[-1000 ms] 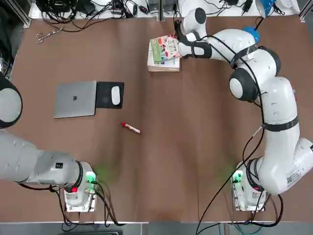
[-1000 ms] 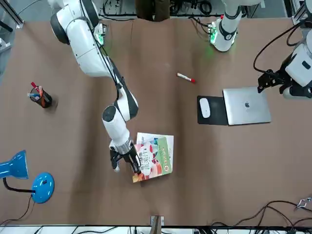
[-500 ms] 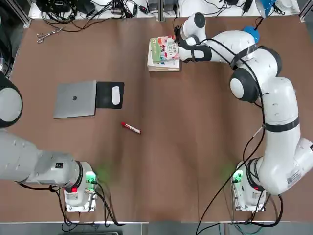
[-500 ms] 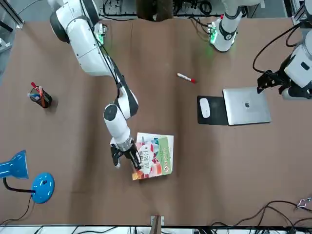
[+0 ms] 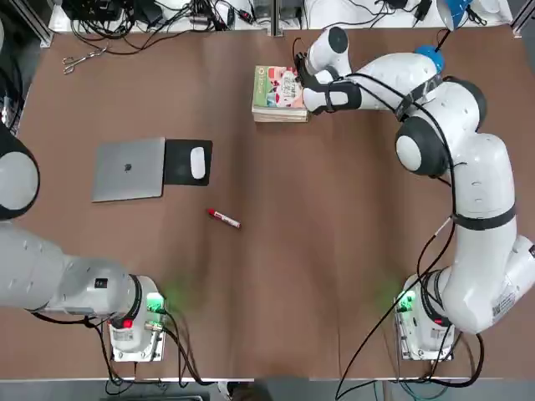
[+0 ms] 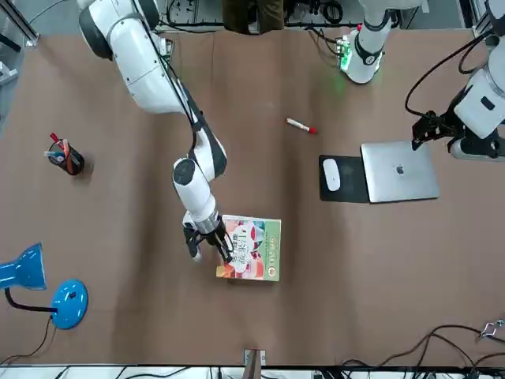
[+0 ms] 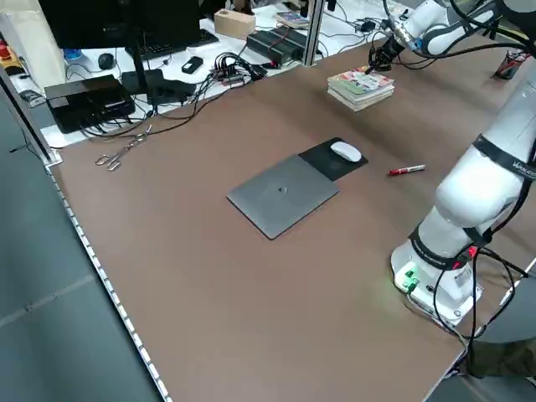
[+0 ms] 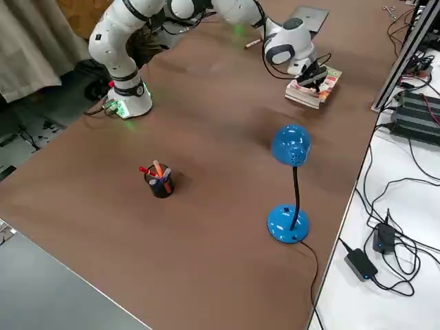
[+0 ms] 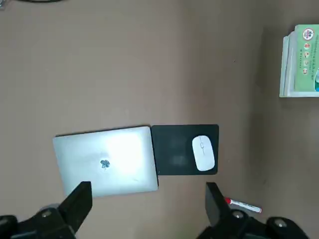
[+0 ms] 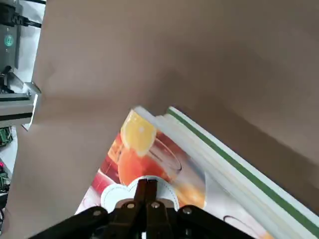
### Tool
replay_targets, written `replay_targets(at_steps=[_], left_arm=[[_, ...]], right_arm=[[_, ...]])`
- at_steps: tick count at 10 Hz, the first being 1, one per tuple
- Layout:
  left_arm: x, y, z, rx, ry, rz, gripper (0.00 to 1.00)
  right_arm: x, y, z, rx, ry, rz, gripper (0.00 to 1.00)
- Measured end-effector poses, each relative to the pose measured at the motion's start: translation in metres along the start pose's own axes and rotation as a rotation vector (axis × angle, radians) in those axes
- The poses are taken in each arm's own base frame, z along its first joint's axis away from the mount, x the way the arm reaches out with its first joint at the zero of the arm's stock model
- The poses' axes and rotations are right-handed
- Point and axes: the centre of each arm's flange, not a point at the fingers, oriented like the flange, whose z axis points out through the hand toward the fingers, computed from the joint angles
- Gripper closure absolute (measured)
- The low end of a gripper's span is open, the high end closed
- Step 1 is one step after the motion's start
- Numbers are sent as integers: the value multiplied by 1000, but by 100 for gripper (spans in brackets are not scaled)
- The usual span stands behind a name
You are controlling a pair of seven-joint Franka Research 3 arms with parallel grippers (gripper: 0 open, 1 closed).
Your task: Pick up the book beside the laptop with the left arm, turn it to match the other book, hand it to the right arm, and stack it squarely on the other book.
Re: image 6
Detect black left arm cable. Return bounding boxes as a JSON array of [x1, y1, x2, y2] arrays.
[[404, 33, 500, 119]]

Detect black lamp cable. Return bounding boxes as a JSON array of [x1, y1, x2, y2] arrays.
[[0, 315, 59, 366]]

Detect person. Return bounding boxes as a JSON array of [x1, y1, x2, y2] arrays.
[[221, 0, 286, 36]]

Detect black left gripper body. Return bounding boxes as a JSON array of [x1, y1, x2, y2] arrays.
[[428, 112, 469, 139]]

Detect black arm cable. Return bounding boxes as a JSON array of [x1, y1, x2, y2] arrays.
[[132, 0, 206, 159], [404, 33, 500, 119]]

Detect aluminium frame post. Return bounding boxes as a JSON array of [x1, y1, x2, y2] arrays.
[[242, 348, 267, 379]]

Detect silver metal clip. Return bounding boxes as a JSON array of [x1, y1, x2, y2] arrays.
[[479, 317, 505, 340]]

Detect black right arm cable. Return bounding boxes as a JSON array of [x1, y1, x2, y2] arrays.
[[132, 0, 206, 159]]

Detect black mouse mat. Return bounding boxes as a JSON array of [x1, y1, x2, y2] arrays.
[[318, 154, 372, 204]]

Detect orange pen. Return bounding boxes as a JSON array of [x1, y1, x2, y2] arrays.
[[61, 137, 75, 174]]

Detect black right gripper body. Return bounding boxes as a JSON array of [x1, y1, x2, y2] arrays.
[[183, 224, 226, 246]]

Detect white computer mouse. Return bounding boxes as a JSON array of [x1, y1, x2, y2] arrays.
[[323, 158, 342, 192]]

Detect black mesh pen holder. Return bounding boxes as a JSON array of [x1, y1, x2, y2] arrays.
[[44, 141, 85, 176]]

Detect aluminium frame rail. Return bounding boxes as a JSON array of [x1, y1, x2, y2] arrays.
[[0, 0, 40, 49]]

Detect blue desk lamp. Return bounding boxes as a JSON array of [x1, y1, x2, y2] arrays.
[[0, 242, 89, 331]]

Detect colourful juice recipe book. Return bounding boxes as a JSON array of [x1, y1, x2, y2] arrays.
[[215, 214, 282, 282]]

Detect white marker with red cap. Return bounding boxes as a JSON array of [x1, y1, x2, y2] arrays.
[[286, 117, 317, 135]]

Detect silver laptop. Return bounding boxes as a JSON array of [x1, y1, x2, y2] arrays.
[[360, 141, 440, 205]]

